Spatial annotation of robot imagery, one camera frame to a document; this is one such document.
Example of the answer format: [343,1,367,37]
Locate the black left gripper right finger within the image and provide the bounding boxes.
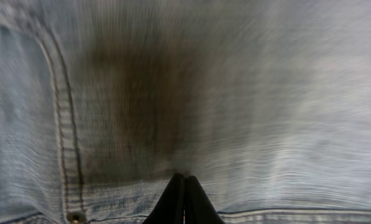
[184,175,224,224]

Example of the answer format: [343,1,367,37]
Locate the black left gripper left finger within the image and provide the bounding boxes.
[143,174,185,224]

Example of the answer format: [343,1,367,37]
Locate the light blue denim shorts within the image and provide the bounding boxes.
[0,1,371,223]

